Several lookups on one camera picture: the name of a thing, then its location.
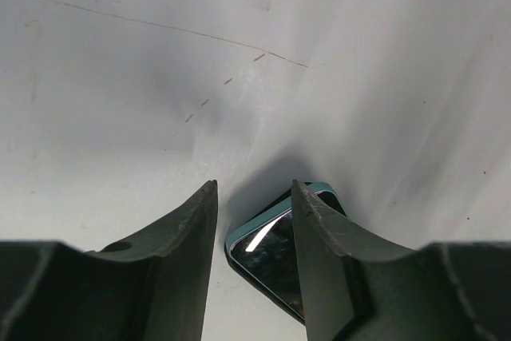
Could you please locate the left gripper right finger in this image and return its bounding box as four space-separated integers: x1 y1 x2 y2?
291 181 510 340

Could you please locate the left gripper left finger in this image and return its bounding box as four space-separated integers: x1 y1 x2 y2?
1 180 218 340

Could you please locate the black smartphone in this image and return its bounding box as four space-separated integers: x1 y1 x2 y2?
225 181 347 320

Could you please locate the black phone case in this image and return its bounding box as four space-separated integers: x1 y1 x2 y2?
224 180 348 324

